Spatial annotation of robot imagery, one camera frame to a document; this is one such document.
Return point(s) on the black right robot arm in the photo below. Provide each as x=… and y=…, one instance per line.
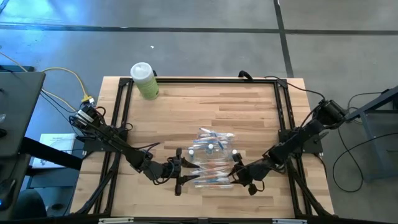
x=298, y=140

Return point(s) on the clear acrylic organizer box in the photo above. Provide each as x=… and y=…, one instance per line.
x=202, y=157

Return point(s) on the person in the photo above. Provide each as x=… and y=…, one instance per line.
x=29, y=205

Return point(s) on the white frame bracket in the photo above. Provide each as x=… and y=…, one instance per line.
x=115, y=220
x=289, y=221

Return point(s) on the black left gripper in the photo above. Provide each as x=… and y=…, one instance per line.
x=169, y=172

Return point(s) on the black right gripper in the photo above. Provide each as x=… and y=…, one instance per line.
x=256, y=172

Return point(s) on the blue-grey metal stand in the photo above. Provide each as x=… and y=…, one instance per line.
x=370, y=104

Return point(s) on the black diagonal bar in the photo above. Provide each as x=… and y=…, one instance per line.
x=46, y=152

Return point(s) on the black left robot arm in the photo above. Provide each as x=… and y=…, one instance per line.
x=115, y=140

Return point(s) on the teal mouthwash bottle white cap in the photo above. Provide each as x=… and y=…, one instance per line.
x=234, y=152
x=191, y=152
x=211, y=146

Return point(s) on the green wipes canister white lid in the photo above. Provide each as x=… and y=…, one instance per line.
x=146, y=84

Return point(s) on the black device with light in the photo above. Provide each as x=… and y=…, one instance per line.
x=6, y=193

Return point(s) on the dark grey desk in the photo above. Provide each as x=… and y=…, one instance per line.
x=18, y=109

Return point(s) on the white booklet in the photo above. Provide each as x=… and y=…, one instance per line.
x=59, y=143

